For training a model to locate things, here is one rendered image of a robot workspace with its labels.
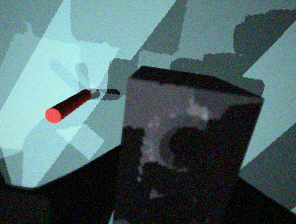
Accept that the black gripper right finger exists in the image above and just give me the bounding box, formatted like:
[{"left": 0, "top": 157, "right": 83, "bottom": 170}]
[{"left": 221, "top": 176, "right": 296, "bottom": 224}]

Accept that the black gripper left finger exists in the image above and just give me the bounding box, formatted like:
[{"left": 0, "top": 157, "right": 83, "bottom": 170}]
[{"left": 0, "top": 144, "right": 121, "bottom": 224}]

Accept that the red peg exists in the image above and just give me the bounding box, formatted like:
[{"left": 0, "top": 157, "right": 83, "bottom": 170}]
[{"left": 45, "top": 89, "right": 91, "bottom": 124}]

